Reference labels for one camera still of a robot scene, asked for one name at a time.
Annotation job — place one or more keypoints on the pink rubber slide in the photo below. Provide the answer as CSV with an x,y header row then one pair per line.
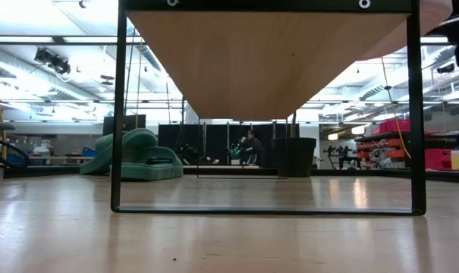
x,y
430,22

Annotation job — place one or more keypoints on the green rubber slide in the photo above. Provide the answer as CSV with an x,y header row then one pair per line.
x,y
104,155
157,168

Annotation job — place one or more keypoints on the storage rack with red bins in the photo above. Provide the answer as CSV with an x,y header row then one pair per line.
x,y
437,157

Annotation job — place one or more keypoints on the cream plastic bin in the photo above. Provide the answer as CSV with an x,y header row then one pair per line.
x,y
457,161

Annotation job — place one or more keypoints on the background robot station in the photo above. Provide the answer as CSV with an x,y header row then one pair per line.
x,y
341,155

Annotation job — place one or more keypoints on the green plant in black pot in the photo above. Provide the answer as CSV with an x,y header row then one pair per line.
x,y
293,157

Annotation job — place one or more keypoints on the person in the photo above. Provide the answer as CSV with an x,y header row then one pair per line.
x,y
253,148

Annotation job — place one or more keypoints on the black background monitor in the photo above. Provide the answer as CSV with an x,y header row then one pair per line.
x,y
132,123

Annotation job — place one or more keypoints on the black ceiling-mounted device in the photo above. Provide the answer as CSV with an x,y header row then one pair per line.
x,y
54,62

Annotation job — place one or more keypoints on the wooden shelf with black frame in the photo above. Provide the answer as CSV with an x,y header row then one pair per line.
x,y
267,60

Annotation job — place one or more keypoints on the black partition wall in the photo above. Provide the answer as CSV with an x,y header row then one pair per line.
x,y
214,144

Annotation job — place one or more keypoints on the black aluminium table frame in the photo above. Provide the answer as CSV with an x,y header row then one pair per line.
x,y
62,171

